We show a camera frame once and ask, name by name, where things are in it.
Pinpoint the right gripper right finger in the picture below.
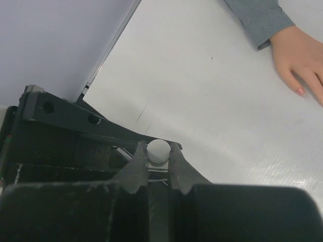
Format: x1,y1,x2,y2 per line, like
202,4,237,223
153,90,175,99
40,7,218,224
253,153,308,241
168,143,322,241

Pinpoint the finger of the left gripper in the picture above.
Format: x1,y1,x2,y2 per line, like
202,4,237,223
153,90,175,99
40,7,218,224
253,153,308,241
148,175,169,242

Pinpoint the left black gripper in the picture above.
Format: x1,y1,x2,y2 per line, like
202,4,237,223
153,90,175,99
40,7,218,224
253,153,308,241
0,85,183,186

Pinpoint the clear nail polish bottle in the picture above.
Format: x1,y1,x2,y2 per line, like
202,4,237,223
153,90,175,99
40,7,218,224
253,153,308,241
148,161,169,183

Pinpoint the grey shirt with sleeve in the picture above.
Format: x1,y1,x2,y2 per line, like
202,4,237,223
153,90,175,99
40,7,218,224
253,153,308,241
225,0,295,50

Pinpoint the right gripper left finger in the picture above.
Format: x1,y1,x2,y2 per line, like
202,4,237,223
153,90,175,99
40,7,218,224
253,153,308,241
1,141,149,241

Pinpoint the mannequin hand with nails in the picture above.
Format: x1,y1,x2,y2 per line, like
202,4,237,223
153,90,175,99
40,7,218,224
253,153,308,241
270,26,322,105

